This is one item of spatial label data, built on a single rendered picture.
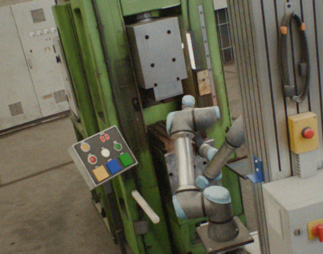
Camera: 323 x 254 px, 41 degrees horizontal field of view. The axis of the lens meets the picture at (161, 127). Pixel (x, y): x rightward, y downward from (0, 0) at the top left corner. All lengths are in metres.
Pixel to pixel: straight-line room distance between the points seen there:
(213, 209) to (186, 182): 0.18
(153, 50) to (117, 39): 0.25
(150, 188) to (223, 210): 1.21
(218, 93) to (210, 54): 0.30
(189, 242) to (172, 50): 1.37
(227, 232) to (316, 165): 0.58
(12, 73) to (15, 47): 0.44
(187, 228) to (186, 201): 1.16
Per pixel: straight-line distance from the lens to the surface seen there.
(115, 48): 2.83
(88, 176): 2.55
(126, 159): 2.67
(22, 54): 7.89
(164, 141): 2.91
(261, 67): 1.50
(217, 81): 3.14
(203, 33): 3.05
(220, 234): 2.06
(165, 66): 2.80
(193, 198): 2.01
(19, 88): 7.93
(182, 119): 2.12
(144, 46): 2.74
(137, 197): 3.00
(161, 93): 2.82
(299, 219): 1.50
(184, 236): 3.18
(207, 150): 2.50
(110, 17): 2.82
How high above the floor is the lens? 1.99
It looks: 18 degrees down
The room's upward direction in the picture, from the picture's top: 11 degrees counter-clockwise
